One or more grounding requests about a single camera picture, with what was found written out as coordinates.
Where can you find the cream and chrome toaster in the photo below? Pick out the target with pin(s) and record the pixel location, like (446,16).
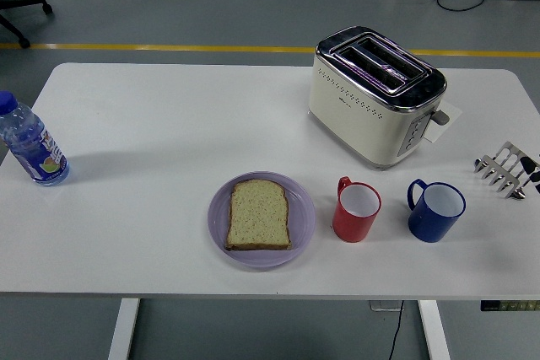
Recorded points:
(358,124)

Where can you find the table height control panel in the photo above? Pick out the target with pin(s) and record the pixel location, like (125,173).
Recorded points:
(510,306)

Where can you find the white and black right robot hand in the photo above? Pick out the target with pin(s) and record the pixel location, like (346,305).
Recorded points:
(535,176)

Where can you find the metal toast rack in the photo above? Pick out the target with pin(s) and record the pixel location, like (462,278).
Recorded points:
(502,166)

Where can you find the blue enamel cup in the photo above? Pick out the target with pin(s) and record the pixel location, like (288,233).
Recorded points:
(430,229)

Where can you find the slice of bread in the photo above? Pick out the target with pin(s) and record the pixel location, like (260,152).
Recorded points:
(258,216)

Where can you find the blue-capped water bottle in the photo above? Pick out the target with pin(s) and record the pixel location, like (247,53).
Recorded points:
(36,149)

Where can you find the white table leg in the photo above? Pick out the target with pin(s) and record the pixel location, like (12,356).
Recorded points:
(124,330)
(434,330)

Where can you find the red enamel cup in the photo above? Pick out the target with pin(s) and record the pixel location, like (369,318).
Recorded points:
(350,225)

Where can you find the purple plate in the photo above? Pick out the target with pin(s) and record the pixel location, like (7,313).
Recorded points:
(261,259)

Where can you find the black office chair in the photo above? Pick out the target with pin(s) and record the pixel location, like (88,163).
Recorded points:
(25,2)

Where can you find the grey under-table box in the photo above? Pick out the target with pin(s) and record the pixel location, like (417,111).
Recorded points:
(381,305)

